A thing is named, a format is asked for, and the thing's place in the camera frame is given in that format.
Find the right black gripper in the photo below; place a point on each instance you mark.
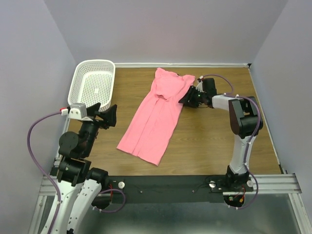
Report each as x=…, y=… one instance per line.
x=193, y=96

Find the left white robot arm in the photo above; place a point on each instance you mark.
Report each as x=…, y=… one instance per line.
x=77, y=183

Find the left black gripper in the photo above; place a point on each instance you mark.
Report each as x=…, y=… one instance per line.
x=100, y=116

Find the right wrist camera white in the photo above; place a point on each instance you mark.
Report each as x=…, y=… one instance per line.
x=199, y=85

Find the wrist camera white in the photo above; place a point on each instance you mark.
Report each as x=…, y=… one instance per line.
x=77, y=111
x=199, y=85

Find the pink t shirt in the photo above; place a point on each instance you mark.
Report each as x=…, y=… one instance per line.
x=154, y=122

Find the white perforated plastic basket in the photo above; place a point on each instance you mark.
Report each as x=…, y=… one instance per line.
x=93, y=82

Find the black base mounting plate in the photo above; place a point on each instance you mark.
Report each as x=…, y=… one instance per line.
x=177, y=188

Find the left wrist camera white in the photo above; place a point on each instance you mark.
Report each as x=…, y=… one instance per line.
x=77, y=111

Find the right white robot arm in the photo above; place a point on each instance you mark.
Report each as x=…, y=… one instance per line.
x=245, y=122

